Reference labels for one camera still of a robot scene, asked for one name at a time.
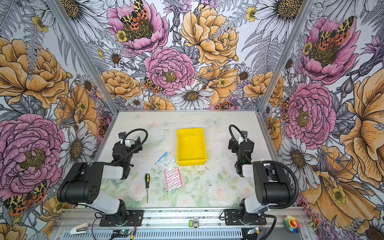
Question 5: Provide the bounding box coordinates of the black yellow handled screwdriver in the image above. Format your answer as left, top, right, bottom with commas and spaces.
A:
145, 174, 151, 203

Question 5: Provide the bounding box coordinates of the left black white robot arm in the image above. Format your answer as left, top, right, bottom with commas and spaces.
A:
57, 129, 148, 227

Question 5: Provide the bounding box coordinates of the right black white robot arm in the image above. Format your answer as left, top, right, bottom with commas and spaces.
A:
224, 125, 299, 226

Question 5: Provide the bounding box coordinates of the yellow plastic bin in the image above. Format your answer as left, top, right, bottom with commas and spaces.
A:
177, 128, 207, 167

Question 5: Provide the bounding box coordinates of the white blue plastic packet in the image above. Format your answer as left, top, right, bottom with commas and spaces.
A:
156, 152, 177, 171

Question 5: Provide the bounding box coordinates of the pink patterned packet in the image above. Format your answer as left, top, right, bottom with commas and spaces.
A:
164, 168, 184, 192

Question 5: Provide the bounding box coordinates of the green circuit board left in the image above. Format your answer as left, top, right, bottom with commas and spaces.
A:
111, 229, 133, 240

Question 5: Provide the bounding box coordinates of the green circuit board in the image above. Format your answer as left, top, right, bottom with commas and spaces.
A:
111, 229, 133, 240
247, 227, 260, 235

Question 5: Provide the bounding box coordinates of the green circuit board right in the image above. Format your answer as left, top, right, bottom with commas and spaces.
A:
247, 227, 260, 235

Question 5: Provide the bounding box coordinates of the white stapler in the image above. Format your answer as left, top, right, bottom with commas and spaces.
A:
70, 223, 89, 235

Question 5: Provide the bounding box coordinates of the colourful round toy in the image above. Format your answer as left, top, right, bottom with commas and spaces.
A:
285, 215, 300, 234

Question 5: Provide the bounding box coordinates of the small green display module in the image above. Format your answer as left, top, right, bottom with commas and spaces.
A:
189, 220, 199, 229

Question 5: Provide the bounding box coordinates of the right black corrugated cable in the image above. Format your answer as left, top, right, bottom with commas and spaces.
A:
261, 160, 300, 210

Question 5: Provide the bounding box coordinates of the left black cable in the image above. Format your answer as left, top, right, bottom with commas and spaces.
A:
112, 128, 149, 166

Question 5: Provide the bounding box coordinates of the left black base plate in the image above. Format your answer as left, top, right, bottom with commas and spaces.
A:
100, 210, 145, 227

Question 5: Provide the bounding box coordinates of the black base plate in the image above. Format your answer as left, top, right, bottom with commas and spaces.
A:
224, 209, 267, 226
100, 210, 145, 227

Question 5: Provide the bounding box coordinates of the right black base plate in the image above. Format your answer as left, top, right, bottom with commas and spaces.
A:
224, 209, 267, 226

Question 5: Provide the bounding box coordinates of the aluminium rail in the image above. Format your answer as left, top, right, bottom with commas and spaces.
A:
54, 207, 310, 231

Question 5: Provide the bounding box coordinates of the white vented cable duct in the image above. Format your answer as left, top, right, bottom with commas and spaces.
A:
57, 228, 243, 240

